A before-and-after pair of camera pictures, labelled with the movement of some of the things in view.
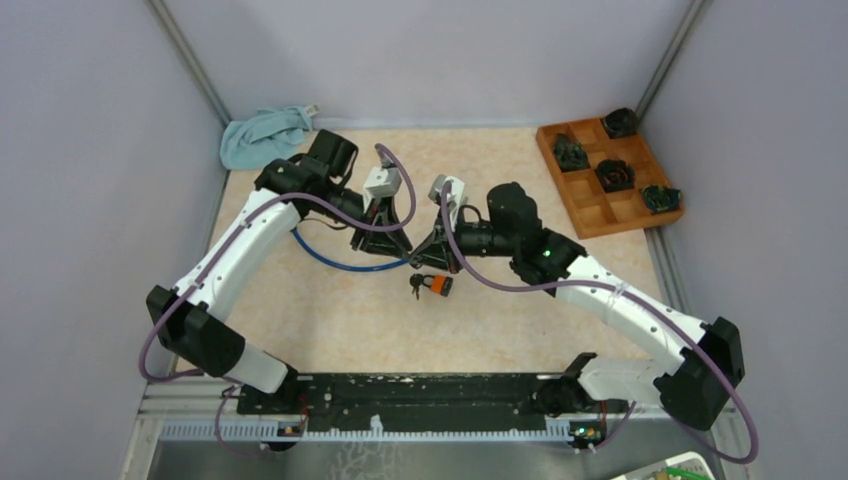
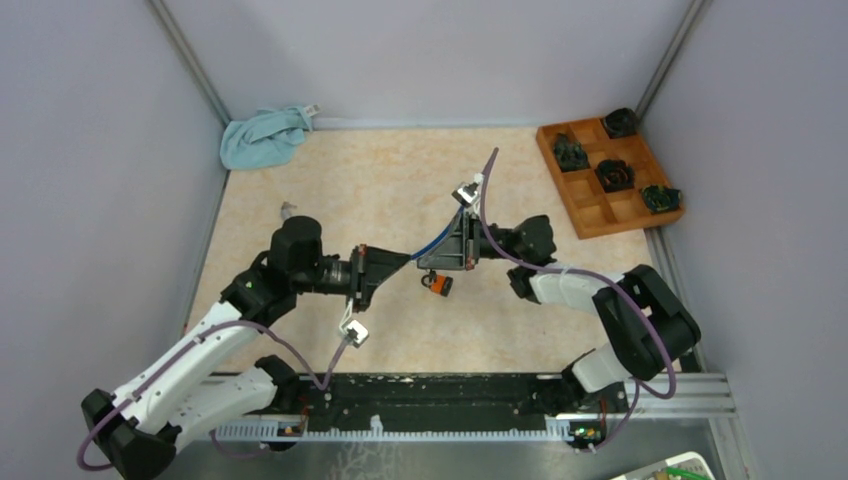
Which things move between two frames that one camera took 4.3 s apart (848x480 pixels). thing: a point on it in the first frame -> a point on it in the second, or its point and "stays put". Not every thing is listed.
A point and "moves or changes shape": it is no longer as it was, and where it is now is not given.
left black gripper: [391, 243] -> [371, 266]
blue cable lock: [340, 267] moves or changes shape
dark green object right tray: [660, 199] stays put
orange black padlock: [441, 284] stays put
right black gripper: [438, 252] stays put
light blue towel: [266, 135] stays put
